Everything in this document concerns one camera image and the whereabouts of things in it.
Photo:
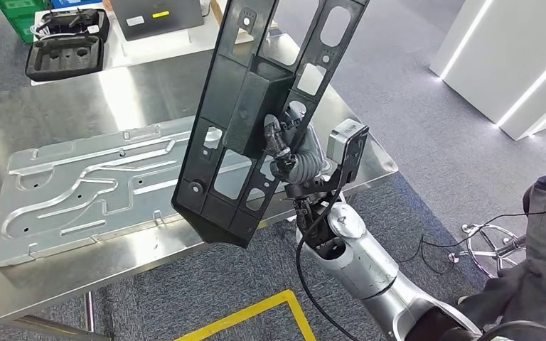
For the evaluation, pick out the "stamped sheet metal panel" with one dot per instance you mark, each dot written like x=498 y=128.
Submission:
x=65 y=197

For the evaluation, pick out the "dark grey flat case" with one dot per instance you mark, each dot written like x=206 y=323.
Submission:
x=160 y=21

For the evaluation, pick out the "stainless steel workbench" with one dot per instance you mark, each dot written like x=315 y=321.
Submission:
x=65 y=108

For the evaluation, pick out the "black plastic bracket part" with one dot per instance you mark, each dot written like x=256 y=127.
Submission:
x=235 y=84

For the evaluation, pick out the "blue plastic crate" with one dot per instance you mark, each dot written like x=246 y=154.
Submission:
x=75 y=3

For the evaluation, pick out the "black foam-lined case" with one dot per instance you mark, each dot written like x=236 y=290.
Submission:
x=63 y=59

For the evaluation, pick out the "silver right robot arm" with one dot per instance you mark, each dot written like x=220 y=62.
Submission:
x=367 y=268

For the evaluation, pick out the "yellow floor tape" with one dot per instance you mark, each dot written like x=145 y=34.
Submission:
x=254 y=313

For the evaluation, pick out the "chrome stool base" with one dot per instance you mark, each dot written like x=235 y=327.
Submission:
x=513 y=244

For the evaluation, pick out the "green plastic crate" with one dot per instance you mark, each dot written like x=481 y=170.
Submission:
x=23 y=19

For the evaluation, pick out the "tan cardboard piece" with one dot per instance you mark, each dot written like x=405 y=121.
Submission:
x=217 y=9

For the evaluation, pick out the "white lit partition block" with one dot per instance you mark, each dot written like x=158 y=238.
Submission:
x=489 y=61

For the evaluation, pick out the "light grey table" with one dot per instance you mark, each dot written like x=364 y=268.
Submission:
x=160 y=47

